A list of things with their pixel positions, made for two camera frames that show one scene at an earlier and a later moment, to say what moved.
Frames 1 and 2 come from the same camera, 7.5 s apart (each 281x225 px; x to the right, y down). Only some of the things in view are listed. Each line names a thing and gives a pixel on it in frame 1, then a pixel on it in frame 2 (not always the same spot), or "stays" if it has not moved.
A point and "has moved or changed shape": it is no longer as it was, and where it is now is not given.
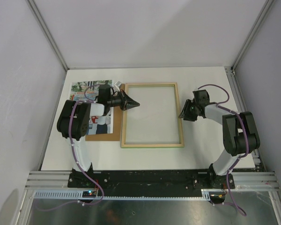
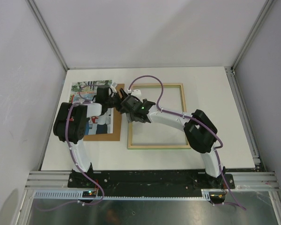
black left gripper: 126,100 stays
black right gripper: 185,114 to 131,115
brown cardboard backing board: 116,136 stays
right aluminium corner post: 261,19 stays
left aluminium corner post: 36,12 stays
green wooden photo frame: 123,144 has moved or changed shape
